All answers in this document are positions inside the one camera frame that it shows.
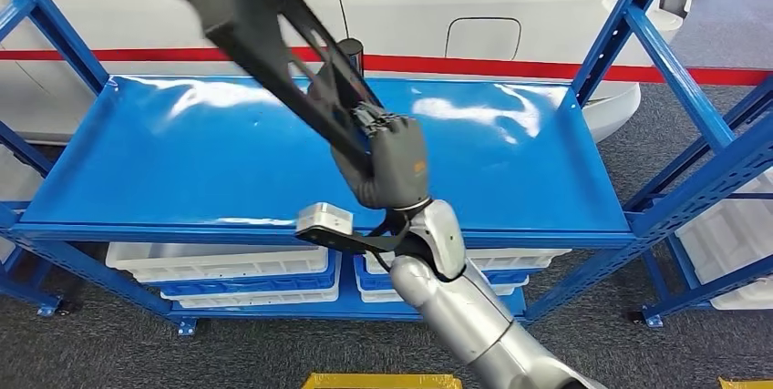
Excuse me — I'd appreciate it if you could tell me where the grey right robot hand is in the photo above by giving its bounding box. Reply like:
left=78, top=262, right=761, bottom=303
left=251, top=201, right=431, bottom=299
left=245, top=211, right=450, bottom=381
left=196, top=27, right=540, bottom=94
left=330, top=102, right=432, bottom=212

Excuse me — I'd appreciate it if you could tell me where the black plastic mounting plate part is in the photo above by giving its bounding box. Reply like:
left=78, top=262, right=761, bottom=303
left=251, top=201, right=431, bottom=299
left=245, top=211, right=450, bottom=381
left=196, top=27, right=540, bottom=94
left=153, top=0, right=397, bottom=165

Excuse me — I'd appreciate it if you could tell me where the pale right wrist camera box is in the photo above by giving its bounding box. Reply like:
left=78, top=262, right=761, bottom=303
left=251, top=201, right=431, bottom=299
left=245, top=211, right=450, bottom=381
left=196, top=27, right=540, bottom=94
left=295, top=201, right=355, bottom=237

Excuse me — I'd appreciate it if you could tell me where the black stanchion post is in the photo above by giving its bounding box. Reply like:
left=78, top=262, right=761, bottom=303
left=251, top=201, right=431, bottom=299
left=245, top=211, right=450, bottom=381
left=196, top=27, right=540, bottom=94
left=335, top=37, right=366, bottom=78

